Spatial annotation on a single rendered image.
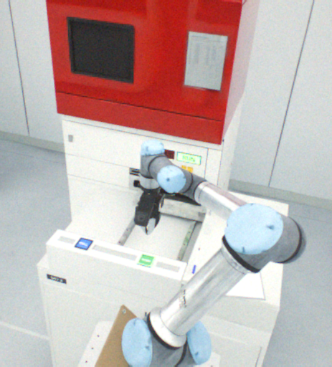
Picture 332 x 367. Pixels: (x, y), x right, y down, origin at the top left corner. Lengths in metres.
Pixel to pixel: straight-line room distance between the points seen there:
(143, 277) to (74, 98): 0.90
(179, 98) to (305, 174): 2.04
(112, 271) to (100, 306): 0.23
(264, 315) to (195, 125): 0.82
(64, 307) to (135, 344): 0.85
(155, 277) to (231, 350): 0.43
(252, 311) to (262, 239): 0.68
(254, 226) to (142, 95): 1.05
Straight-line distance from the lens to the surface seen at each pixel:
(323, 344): 2.73
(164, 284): 1.55
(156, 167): 1.21
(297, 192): 3.70
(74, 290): 1.78
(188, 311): 1.02
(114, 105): 1.88
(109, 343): 1.27
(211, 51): 1.66
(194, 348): 1.16
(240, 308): 1.54
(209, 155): 1.89
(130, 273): 1.57
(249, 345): 1.68
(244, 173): 3.64
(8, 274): 2.95
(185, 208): 1.95
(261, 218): 0.90
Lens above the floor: 2.06
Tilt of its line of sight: 33 degrees down
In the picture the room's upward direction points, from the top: 4 degrees clockwise
